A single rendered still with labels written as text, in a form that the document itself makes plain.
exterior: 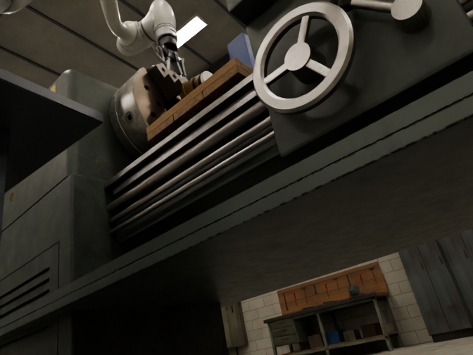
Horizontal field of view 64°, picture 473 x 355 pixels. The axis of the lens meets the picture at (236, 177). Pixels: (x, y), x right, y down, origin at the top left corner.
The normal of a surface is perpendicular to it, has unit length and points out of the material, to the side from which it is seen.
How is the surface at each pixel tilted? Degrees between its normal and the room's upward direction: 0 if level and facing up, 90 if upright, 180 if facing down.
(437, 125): 90
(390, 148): 90
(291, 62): 90
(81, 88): 90
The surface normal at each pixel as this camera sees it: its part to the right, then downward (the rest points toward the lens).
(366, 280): -0.60, -0.24
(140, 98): 0.73, -0.41
